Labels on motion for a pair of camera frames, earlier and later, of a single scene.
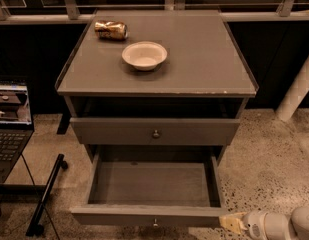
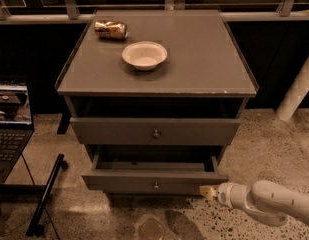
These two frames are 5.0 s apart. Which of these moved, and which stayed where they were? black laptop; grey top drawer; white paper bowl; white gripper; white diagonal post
Moved: white gripper
Stayed: black laptop; white paper bowl; white diagonal post; grey top drawer
